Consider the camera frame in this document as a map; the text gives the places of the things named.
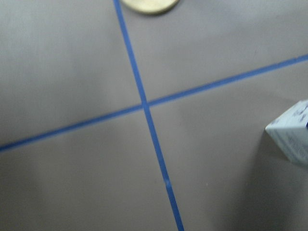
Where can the wooden mug tree stand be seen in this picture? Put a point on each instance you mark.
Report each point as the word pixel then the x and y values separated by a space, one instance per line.
pixel 150 6

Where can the blue white milk carton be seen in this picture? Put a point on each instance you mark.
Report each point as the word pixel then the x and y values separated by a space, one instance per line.
pixel 290 132

